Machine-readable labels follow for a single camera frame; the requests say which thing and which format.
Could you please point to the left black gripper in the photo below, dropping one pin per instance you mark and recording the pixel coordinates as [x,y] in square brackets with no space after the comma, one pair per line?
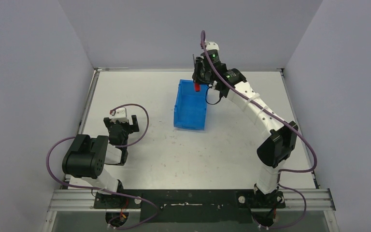
[120,128]

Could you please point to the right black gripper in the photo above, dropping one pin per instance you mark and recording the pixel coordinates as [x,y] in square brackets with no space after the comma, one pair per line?
[196,76]

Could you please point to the red handled screwdriver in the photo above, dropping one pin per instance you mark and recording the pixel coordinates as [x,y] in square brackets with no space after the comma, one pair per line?
[197,87]

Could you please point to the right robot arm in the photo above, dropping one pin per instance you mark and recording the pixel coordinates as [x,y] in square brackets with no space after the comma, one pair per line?
[279,138]

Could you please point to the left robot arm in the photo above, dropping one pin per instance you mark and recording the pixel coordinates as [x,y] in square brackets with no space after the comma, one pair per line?
[87,156]

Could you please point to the blue plastic bin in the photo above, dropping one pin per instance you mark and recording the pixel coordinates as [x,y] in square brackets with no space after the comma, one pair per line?
[190,107]

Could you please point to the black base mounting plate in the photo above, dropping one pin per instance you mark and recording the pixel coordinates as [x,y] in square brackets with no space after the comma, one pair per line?
[194,205]

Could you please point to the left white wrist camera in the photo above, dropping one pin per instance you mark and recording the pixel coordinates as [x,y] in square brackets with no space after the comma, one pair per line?
[119,115]

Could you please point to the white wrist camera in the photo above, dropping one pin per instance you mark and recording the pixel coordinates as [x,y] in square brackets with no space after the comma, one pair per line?
[119,115]
[210,45]

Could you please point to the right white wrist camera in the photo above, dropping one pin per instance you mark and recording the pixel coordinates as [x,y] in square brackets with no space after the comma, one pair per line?
[210,45]

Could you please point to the aluminium front rail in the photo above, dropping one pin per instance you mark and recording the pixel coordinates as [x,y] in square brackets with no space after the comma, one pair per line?
[82,200]

